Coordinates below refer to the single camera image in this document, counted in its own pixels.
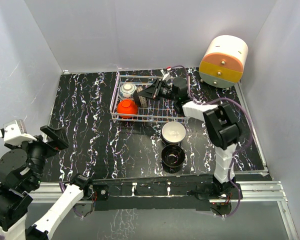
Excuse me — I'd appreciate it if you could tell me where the brown bowl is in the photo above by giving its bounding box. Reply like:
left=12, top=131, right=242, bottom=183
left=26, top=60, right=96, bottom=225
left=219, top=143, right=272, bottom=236
left=132, top=86, right=149, bottom=108

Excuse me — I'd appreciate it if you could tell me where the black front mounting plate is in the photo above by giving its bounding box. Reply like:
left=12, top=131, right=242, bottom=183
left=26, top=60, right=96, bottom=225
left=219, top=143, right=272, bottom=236
left=93, top=181, right=243, bottom=214

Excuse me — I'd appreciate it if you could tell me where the pastel round drawer cabinet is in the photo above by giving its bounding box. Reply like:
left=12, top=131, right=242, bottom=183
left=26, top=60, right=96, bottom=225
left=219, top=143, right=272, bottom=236
left=198, top=35, right=249, bottom=89

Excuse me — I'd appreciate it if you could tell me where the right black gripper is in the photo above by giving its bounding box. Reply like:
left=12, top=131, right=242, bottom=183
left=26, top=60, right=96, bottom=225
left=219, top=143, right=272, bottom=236
left=138, top=78, right=178, bottom=102

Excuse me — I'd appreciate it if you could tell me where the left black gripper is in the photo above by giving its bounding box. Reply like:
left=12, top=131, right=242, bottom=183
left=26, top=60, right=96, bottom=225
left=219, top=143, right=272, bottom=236
left=6, top=124, right=68, bottom=188

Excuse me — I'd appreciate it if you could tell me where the blue floral white bowl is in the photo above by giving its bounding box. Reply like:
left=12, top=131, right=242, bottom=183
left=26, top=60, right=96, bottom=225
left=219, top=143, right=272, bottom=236
left=118, top=83, right=137, bottom=100

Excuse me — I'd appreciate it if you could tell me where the white wire dish rack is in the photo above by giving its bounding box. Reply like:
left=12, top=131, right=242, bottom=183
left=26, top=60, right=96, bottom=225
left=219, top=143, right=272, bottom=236
left=109, top=72, right=189, bottom=124

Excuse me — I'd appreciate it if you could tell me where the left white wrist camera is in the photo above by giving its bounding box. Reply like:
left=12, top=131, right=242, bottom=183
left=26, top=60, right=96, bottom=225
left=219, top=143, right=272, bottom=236
left=0, top=119, right=37, bottom=147

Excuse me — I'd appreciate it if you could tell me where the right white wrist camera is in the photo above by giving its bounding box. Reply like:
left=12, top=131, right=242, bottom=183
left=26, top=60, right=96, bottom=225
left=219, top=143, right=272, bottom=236
left=160, top=67, right=172, bottom=81

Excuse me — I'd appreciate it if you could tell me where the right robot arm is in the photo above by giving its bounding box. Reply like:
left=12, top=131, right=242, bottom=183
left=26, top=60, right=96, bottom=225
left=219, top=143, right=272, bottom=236
left=132, top=77, right=242, bottom=199

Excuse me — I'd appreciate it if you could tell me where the aluminium frame rail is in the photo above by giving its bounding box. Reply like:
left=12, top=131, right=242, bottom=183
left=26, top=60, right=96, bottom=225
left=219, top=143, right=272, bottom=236
left=43, top=80, right=292, bottom=240

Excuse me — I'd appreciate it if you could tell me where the black glossy bowl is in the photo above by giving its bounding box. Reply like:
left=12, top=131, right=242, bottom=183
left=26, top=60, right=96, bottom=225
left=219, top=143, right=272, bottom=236
left=161, top=144, right=186, bottom=168

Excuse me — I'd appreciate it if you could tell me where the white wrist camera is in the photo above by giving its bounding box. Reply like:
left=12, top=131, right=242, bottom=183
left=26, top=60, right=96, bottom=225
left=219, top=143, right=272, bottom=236
left=160, top=67, right=172, bottom=81
left=0, top=119, right=37, bottom=147

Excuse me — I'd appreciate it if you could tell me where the orange bowl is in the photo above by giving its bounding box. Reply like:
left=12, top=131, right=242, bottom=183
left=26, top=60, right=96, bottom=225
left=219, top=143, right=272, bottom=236
left=117, top=99, right=138, bottom=119

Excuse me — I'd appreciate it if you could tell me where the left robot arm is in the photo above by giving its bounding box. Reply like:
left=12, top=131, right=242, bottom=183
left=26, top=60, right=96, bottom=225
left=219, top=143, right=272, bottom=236
left=0, top=121, right=94, bottom=240

